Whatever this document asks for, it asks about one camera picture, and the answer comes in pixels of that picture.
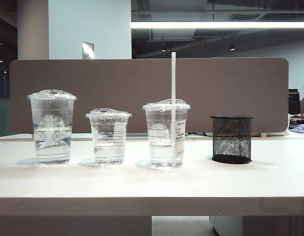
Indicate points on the white paper straw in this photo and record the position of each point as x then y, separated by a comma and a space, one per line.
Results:
174, 78

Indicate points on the black mesh pen holder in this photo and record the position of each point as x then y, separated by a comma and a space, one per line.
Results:
232, 150

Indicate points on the medium clear cup with label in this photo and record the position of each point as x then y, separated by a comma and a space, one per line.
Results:
159, 153

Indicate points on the small clear lidded plastic cup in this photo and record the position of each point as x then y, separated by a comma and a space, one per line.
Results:
109, 150

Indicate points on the large clear lidded plastic cup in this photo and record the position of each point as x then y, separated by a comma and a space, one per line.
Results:
52, 150

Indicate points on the brown fabric desk divider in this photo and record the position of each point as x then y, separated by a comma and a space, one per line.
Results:
117, 81

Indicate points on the black computer monitor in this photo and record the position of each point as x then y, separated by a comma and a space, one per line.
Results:
294, 103

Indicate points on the silver wall plate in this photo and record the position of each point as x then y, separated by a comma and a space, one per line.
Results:
88, 50

